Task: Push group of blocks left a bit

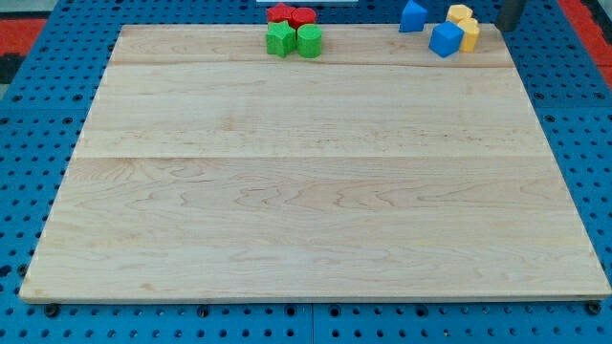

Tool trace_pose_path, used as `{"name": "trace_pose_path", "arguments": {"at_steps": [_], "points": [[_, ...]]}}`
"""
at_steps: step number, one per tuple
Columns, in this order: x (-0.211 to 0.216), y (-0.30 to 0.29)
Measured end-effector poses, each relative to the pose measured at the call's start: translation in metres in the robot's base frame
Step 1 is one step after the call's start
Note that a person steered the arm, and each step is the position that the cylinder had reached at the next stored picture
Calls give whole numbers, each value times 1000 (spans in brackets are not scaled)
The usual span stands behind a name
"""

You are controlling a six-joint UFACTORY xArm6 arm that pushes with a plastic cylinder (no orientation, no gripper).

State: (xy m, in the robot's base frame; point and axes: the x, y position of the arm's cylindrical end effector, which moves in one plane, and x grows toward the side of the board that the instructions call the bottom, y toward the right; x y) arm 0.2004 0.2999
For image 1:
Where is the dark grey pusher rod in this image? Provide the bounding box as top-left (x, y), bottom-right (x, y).
top-left (494, 0), bottom-right (527, 32)

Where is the yellow rounded block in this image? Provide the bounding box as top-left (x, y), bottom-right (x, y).
top-left (457, 18), bottom-right (480, 53)

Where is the yellow hexagon block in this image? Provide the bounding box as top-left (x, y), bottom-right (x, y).
top-left (446, 4), bottom-right (473, 24)

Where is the blue cube block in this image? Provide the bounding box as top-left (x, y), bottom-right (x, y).
top-left (428, 21), bottom-right (465, 57)

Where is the blue triangular block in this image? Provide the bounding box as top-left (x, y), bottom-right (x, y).
top-left (399, 0), bottom-right (428, 32)

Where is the green cylinder block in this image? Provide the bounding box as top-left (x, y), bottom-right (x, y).
top-left (297, 24), bottom-right (322, 58)

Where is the red cylinder block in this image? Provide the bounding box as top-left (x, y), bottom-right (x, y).
top-left (289, 7), bottom-right (317, 30)

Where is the red star block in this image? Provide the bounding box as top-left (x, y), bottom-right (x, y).
top-left (266, 3), bottom-right (295, 23)

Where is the green star block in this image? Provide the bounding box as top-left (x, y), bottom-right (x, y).
top-left (266, 20), bottom-right (297, 57)

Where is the light wooden board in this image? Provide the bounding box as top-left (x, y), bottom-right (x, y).
top-left (20, 25), bottom-right (611, 304)

